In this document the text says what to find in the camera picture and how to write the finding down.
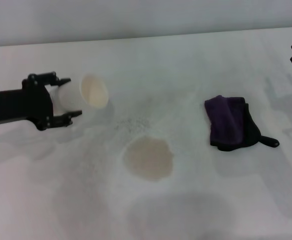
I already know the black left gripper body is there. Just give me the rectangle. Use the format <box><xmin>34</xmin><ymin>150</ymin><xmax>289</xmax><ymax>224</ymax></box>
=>
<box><xmin>0</xmin><ymin>85</ymin><xmax>54</xmax><ymax>125</ymax></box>

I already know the white paper cup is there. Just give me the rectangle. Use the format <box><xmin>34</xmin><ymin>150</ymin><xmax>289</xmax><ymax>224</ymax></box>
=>
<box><xmin>47</xmin><ymin>72</ymin><xmax>109</xmax><ymax>118</ymax></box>

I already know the purple and black rag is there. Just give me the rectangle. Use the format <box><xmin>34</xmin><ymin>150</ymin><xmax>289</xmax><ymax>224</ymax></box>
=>
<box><xmin>204</xmin><ymin>94</ymin><xmax>280</xmax><ymax>152</ymax></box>

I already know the brown water stain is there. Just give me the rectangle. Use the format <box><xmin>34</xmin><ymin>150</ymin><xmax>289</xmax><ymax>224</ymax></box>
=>
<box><xmin>122</xmin><ymin>135</ymin><xmax>174</xmax><ymax>181</ymax></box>

